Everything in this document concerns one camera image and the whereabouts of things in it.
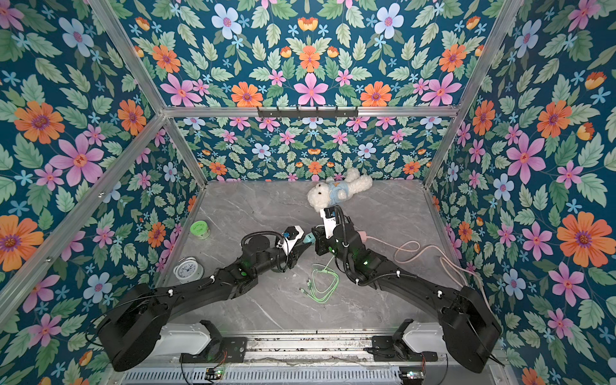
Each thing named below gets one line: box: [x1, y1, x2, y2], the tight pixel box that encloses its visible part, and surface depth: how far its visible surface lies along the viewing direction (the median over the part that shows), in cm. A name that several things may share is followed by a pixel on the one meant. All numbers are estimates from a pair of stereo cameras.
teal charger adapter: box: [302, 231, 317, 244], surface depth 78 cm
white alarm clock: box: [173, 256, 205, 284], surface depth 88 cm
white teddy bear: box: [307, 167, 373, 212], surface depth 107 cm
